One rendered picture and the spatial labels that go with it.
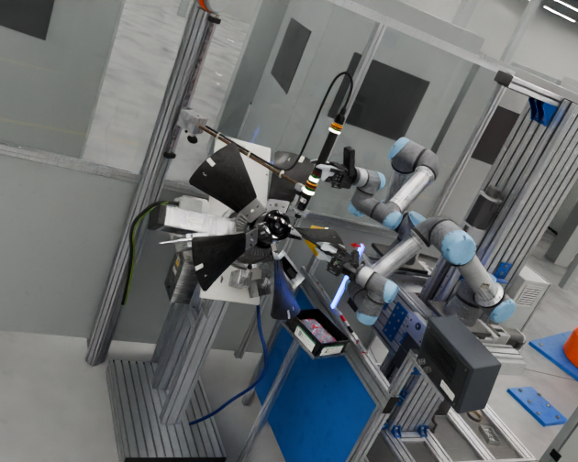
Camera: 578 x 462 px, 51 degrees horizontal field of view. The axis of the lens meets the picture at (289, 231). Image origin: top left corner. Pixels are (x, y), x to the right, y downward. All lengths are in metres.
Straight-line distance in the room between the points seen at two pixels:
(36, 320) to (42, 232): 0.50
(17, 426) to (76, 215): 0.94
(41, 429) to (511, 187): 2.29
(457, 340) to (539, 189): 1.02
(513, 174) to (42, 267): 2.20
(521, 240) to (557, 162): 0.38
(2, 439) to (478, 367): 1.89
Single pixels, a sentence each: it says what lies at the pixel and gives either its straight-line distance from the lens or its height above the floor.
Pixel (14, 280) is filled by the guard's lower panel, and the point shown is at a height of 0.34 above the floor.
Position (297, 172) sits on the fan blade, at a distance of 2.44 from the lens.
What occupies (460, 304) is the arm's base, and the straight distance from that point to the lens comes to 2.70.
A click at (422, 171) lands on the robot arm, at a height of 1.54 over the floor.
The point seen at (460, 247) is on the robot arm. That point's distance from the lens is 2.26.
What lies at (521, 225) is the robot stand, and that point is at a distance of 2.89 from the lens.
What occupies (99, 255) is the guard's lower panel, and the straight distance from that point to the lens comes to 3.07.
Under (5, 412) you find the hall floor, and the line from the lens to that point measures 2.95.
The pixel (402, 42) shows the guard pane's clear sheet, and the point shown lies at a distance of 3.13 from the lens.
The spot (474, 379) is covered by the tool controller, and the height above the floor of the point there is 1.19.
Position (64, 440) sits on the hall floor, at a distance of 2.88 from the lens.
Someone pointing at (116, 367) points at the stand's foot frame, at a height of 0.08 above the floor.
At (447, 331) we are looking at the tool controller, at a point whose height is 1.23.
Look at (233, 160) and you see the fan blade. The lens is 2.27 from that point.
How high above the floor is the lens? 2.04
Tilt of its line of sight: 21 degrees down
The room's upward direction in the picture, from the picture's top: 23 degrees clockwise
